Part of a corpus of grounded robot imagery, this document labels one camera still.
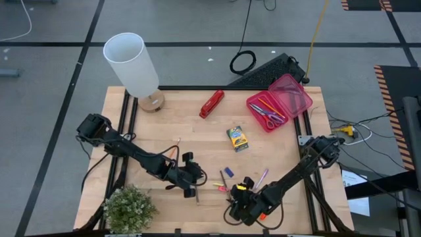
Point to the yellow power plug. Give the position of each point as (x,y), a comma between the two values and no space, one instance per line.
(347,130)

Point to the white paper sheet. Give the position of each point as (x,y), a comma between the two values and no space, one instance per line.
(358,205)

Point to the black keyboard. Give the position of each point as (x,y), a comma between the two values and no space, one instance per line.
(263,74)

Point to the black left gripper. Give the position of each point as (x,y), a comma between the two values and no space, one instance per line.
(185,176)

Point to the pink eraser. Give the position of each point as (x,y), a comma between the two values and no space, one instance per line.
(223,189)

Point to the gray pencil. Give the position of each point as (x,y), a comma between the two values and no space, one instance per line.
(224,182)

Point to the gray metal post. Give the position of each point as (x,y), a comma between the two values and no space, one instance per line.
(412,148)

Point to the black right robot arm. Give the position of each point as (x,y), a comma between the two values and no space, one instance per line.
(296,174)

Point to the white shade table lamp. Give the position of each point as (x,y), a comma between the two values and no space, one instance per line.
(131,64)

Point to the black aluminium table frame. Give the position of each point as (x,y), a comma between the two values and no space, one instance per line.
(126,105)

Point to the purple pen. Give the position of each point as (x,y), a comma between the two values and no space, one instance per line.
(260,179)

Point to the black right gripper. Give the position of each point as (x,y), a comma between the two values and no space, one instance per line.
(251,209)

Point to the pink plastic pencil case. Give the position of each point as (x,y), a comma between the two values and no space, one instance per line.
(289,95)

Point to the black striped edge floor mat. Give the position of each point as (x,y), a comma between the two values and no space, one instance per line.
(399,85)
(368,4)

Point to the orange marker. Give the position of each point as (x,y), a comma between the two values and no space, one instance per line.
(262,216)

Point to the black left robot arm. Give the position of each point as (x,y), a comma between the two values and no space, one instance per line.
(125,148)

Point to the black metal beam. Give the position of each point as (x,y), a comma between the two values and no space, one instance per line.
(378,186)

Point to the red stapler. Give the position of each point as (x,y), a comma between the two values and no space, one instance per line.
(211,104)

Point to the orange pencil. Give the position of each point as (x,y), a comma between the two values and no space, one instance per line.
(271,108)
(174,148)

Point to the yellow green crayon box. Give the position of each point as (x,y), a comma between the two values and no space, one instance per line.
(237,139)

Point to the gray floor bar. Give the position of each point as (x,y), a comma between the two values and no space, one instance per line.
(8,72)

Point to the potted green plant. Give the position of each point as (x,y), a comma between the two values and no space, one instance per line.
(130,209)

